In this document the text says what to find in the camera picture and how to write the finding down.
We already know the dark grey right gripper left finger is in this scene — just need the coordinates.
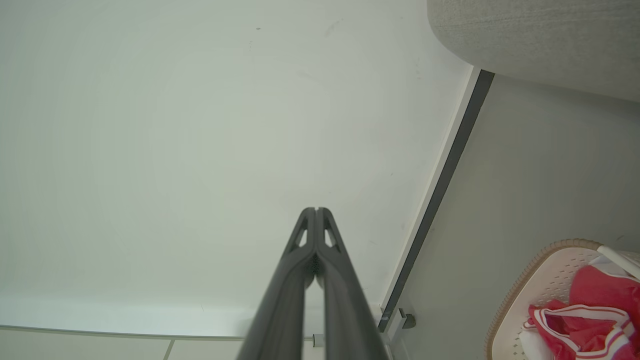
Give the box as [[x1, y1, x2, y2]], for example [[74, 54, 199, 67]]
[[236, 207, 318, 360]]

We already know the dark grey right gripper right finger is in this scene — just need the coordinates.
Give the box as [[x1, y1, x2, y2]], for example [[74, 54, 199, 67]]
[[316, 207, 390, 360]]

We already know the red garment with white stripes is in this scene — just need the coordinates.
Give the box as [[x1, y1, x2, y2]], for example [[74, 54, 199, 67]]
[[522, 265, 640, 360]]

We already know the white wicker-rimmed laundry basket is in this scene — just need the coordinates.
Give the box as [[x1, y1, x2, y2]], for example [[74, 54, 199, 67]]
[[484, 238, 640, 360]]

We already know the white clothing piece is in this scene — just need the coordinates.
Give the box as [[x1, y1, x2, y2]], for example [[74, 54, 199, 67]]
[[590, 245, 640, 281]]

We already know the grey fabric sofa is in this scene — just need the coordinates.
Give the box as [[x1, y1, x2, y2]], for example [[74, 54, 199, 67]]
[[426, 0, 640, 104]]

